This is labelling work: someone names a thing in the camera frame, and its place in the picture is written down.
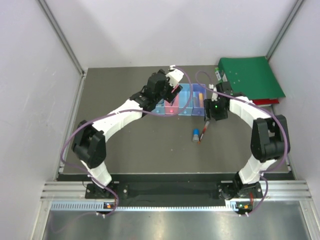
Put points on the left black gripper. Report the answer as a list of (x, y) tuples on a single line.
[(172, 92)]

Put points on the dark green binder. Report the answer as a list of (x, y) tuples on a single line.
[(251, 76)]

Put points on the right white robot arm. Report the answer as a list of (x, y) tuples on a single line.
[(269, 137)]

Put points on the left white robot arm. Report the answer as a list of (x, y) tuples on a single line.
[(89, 143)]

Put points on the red pen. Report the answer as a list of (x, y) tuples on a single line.
[(203, 131)]

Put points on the aluminium front rail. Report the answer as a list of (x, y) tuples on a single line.
[(275, 190)]

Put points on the purple drawer box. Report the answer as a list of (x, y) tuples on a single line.
[(199, 88)]

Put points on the grey slotted cable duct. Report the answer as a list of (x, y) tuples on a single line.
[(102, 206)]

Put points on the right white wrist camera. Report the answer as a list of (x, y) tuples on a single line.
[(214, 96)]

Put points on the light green folder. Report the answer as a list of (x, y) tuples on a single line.
[(224, 79)]

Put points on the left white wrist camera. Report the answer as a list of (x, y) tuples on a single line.
[(174, 76)]

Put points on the pink drawer box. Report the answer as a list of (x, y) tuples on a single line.
[(173, 107)]

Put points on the red folder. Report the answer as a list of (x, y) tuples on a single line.
[(265, 102)]

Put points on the grey blue glue stick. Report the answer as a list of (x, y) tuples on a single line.
[(196, 135)]

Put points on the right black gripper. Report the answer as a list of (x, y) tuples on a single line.
[(208, 105)]

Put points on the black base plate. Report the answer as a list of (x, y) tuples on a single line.
[(214, 190)]

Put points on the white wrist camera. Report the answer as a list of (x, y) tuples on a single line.
[(174, 76), (214, 96)]

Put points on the orange highlighter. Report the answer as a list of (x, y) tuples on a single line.
[(201, 99)]

